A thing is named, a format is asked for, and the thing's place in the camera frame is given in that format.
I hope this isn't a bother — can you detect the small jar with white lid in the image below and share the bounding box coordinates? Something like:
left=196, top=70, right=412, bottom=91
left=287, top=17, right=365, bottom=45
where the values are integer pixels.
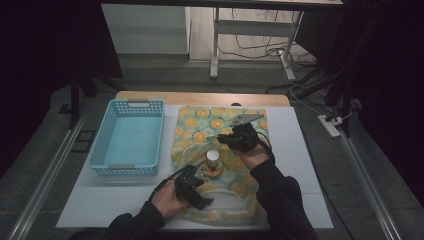
left=205, top=149, right=222, bottom=170

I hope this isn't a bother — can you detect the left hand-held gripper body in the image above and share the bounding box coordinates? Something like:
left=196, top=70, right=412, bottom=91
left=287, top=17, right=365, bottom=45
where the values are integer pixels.
left=174, top=164, right=212, bottom=202

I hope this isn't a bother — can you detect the white cabinet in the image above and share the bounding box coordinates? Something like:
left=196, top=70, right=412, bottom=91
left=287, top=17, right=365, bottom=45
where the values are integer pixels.
left=101, top=3, right=192, bottom=56

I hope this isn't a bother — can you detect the light blue plastic basket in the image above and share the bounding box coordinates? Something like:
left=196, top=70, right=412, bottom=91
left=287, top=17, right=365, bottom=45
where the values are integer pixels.
left=88, top=98, right=166, bottom=178

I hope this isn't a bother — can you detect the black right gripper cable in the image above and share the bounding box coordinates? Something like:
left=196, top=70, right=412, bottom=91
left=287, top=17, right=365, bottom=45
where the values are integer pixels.
left=255, top=130, right=276, bottom=158

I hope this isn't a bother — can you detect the white desk frame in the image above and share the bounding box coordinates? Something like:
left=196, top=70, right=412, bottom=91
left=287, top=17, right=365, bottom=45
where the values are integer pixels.
left=209, top=6, right=305, bottom=81

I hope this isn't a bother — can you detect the white table mat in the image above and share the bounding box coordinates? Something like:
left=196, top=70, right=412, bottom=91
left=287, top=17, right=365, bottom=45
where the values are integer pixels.
left=55, top=104, right=335, bottom=231

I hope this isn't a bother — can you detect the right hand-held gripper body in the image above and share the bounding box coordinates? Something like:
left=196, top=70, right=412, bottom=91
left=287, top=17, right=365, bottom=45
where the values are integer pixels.
left=226, top=113, right=265, bottom=153

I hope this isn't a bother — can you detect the black floor cable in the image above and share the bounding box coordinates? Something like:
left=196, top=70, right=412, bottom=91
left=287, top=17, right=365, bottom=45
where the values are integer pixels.
left=217, top=9, right=318, bottom=69

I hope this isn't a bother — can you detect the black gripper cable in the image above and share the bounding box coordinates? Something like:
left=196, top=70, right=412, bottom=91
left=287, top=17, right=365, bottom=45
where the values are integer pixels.
left=147, top=164, right=188, bottom=203
left=255, top=130, right=276, bottom=158

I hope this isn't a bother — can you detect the black metal stand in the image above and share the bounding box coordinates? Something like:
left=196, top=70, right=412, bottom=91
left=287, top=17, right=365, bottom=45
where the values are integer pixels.
left=293, top=63, right=368, bottom=138
left=67, top=59, right=125, bottom=130

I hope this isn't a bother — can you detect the white floor cable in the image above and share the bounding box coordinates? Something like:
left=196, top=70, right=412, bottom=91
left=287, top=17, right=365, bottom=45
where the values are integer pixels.
left=282, top=64, right=353, bottom=122

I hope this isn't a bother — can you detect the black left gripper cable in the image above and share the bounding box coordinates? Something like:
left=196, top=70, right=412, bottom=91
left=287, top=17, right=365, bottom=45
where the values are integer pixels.
left=147, top=164, right=188, bottom=203

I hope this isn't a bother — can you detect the white power strip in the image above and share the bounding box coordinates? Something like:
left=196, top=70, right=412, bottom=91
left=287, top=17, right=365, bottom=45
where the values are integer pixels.
left=316, top=114, right=344, bottom=139

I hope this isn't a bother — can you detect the black floor bracket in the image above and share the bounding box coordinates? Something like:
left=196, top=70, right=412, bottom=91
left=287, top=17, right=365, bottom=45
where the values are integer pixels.
left=73, top=129, right=97, bottom=154

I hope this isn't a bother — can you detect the aluminium rail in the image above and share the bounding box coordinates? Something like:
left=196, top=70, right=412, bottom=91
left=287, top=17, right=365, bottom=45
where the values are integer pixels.
left=337, top=133, right=403, bottom=240
left=6, top=108, right=92, bottom=240

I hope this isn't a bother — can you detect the orange slice print cloth bag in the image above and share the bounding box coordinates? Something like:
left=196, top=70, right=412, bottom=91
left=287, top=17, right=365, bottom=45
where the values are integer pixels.
left=169, top=105, right=271, bottom=227

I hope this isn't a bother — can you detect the person's right hand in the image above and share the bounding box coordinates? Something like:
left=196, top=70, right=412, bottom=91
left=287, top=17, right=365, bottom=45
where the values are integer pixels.
left=233, top=144, right=272, bottom=171

